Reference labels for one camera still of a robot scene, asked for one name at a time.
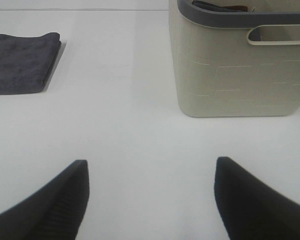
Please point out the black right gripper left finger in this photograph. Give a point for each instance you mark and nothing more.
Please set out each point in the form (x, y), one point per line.
(54, 212)

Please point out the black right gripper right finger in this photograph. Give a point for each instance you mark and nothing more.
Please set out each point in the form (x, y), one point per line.
(250, 209)

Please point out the beige basket with grey rim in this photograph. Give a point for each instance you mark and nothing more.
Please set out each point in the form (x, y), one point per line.
(236, 64)

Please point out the folded dark grey towel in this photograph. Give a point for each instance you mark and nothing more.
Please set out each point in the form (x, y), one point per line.
(27, 62)

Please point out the dark towel inside beige basket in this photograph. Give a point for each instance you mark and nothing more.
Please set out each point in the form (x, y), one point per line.
(215, 8)

